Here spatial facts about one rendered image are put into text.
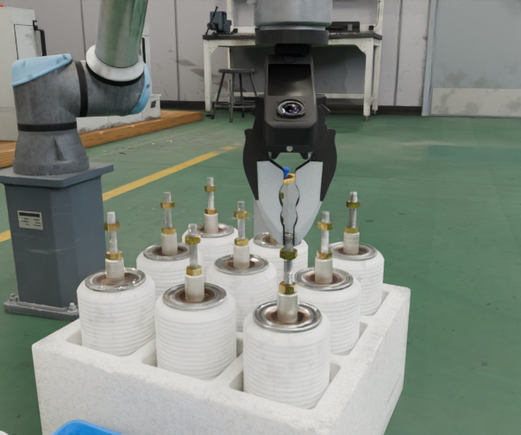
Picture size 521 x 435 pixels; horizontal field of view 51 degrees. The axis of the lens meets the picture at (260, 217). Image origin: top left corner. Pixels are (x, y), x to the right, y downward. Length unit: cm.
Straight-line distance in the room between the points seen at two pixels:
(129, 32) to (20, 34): 235
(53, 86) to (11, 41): 225
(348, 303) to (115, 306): 28
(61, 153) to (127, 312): 56
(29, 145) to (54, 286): 29
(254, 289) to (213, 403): 18
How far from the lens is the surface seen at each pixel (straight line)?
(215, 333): 64
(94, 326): 71
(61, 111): 119
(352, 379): 65
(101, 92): 120
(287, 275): 59
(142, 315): 71
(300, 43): 53
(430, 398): 97
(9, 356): 114
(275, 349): 58
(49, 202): 117
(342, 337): 70
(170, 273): 78
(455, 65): 580
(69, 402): 75
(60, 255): 120
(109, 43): 114
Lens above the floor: 52
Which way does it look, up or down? 16 degrees down
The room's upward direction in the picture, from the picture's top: straight up
